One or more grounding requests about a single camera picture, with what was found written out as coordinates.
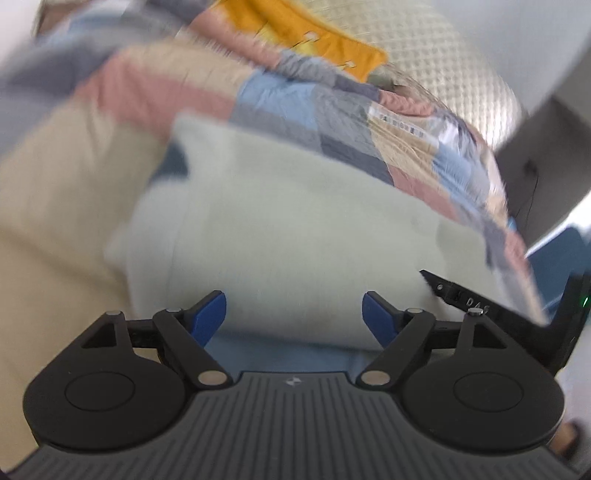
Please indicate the white blue striped fuzzy sweater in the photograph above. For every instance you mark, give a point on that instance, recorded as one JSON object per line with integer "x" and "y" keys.
{"x": 300, "y": 230}

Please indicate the yellow pillow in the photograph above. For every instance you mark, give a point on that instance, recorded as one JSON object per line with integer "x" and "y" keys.
{"x": 323, "y": 41}

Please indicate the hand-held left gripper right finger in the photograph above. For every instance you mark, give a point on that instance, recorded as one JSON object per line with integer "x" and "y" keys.
{"x": 376, "y": 318}

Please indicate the beige quilted headboard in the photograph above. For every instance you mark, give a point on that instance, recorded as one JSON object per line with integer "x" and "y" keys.
{"x": 438, "y": 69}

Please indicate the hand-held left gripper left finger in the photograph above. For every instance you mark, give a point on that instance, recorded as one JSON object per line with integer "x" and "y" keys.
{"x": 210, "y": 318}

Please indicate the light blue cloth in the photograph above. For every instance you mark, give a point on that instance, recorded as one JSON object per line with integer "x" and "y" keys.
{"x": 277, "y": 353}

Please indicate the beige bed sheet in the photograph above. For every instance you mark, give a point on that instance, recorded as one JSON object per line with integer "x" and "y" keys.
{"x": 55, "y": 230}

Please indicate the patchwork quilt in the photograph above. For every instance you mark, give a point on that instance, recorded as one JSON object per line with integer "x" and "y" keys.
{"x": 286, "y": 101}

